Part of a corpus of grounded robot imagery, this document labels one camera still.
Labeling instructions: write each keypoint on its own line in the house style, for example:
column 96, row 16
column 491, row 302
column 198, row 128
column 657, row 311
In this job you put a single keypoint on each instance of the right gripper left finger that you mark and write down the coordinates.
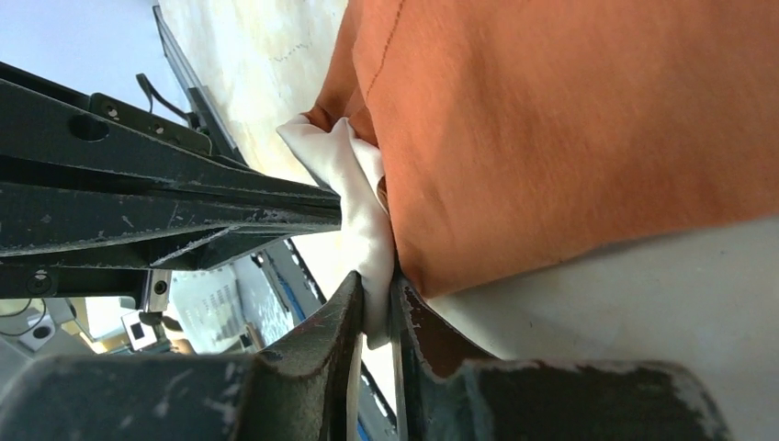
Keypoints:
column 305, row 385

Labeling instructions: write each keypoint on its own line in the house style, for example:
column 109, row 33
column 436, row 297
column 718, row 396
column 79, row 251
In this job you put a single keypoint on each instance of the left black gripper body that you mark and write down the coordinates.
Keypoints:
column 147, row 289

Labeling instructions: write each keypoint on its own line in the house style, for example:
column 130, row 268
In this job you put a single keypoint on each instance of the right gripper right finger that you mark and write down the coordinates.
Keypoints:
column 432, row 401

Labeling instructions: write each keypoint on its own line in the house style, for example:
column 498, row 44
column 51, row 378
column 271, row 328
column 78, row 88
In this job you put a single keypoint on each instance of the orange underwear white waistband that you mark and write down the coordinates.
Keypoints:
column 470, row 141

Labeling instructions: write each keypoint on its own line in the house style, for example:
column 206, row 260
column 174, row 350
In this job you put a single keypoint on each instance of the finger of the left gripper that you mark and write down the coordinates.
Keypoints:
column 48, row 142
column 45, row 226

